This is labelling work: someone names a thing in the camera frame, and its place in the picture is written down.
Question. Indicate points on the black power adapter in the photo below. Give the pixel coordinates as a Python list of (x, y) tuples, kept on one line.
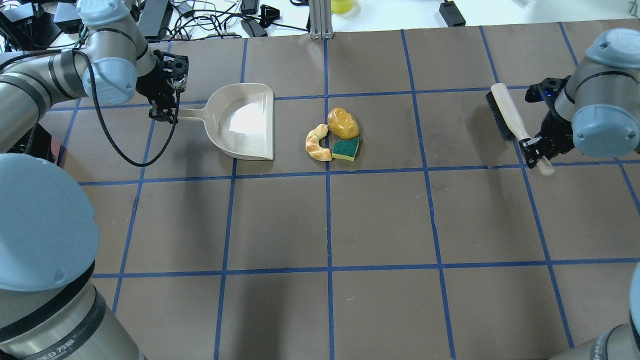
[(451, 14)]

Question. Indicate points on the beige plastic dustpan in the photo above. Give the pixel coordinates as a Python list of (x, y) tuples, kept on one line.
[(239, 120)]

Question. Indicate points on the toy bread roll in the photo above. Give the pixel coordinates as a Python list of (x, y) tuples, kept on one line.
[(342, 124)]

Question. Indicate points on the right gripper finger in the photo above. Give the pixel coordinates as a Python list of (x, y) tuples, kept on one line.
[(530, 146), (536, 159)]

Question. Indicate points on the aluminium frame post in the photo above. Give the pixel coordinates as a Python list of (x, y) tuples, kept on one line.
[(320, 17)]

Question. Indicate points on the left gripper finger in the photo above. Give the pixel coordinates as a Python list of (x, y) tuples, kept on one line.
[(157, 113), (171, 110)]

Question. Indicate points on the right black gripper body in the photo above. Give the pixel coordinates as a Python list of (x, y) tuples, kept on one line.
[(559, 131)]

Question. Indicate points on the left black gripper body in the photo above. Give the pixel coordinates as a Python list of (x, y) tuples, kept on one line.
[(148, 84)]

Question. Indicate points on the green yellow sponge piece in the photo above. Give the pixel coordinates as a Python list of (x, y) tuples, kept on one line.
[(346, 149)]

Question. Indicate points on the black lined trash bin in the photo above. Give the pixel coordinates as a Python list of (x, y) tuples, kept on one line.
[(39, 143)]

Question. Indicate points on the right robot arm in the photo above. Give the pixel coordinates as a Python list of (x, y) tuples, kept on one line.
[(594, 111)]

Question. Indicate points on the toy croissant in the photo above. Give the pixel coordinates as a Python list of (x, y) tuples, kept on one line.
[(312, 144)]

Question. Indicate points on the beige hand brush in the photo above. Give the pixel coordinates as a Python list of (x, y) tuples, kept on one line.
[(507, 115)]

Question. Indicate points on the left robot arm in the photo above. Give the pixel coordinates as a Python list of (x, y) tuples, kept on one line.
[(50, 309)]

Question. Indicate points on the black electronics box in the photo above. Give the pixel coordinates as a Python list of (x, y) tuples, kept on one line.
[(154, 18)]

